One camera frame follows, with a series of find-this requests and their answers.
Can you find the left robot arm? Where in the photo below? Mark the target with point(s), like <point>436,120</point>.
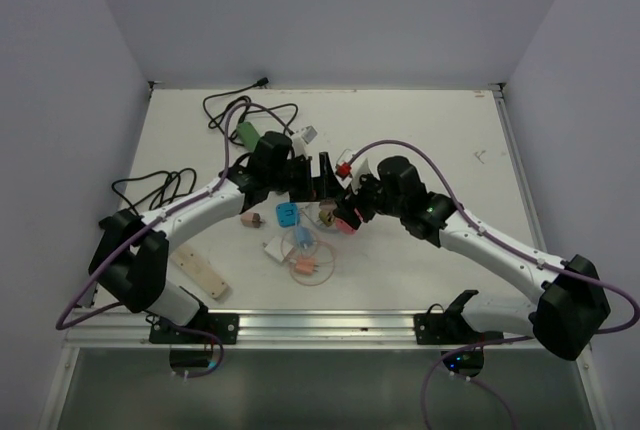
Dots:
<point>132,257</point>

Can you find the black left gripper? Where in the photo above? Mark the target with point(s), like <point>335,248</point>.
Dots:
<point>306,193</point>

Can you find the green power strip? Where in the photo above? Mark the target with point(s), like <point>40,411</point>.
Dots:
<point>247,135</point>

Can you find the blue plug adapter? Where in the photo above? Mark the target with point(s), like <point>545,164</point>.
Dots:
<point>287,214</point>

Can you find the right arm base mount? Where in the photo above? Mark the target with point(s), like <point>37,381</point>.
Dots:
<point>449,327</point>

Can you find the light blue usb charger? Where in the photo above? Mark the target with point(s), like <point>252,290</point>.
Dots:
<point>303,237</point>

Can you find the white usb charger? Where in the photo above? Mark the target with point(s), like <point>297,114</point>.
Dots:
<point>272,249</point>

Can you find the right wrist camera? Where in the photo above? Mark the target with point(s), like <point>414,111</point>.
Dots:
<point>352,165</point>

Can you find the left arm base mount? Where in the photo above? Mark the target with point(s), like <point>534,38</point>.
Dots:
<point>204,328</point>

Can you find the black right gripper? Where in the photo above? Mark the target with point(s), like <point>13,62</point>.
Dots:
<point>346,209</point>

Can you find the pink usb charger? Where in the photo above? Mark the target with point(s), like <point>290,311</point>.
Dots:
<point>252,220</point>

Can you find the cream power strip red sockets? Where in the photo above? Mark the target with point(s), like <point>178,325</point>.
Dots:
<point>200,271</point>

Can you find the salmon usb charger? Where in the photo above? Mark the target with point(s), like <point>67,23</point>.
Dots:
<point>304,266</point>

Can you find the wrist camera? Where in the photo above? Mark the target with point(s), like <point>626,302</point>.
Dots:
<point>301,139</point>
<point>352,165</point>

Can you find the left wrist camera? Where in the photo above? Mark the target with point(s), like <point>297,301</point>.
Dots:
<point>301,139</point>

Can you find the yellow usb charger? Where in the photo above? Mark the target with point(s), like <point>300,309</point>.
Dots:
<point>326,213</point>

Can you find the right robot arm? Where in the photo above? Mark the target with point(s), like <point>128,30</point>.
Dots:
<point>562,305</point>

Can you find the front aluminium rail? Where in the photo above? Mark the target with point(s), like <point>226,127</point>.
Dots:
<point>262,329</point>

